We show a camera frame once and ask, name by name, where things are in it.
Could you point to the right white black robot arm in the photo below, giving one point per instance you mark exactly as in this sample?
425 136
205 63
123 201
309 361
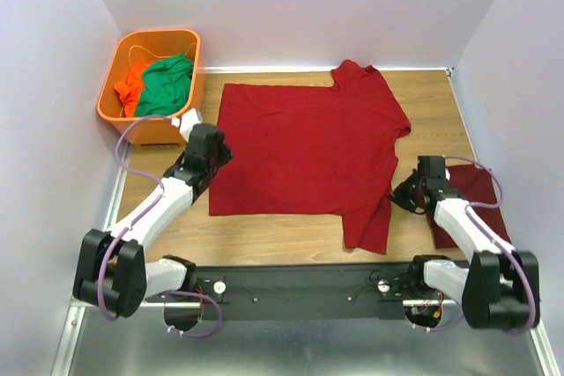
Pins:
500 287

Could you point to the folded dark maroon t-shirt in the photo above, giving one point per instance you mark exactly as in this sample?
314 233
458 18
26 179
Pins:
477 186

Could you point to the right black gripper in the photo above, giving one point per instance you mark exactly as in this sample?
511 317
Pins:
398 195

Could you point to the green t-shirt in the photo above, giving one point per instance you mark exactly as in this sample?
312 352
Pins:
167 85

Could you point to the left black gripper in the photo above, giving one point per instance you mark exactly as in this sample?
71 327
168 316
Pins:
226 153

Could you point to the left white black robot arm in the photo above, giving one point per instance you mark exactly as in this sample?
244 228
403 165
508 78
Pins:
112 272

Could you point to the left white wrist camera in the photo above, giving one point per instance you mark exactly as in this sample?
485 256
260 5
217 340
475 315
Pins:
187 122

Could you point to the orange t-shirt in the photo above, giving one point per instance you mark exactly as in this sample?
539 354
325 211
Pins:
129 90

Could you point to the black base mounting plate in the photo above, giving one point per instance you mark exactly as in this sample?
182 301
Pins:
248 296

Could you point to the red t-shirt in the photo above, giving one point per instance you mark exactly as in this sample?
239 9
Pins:
313 150

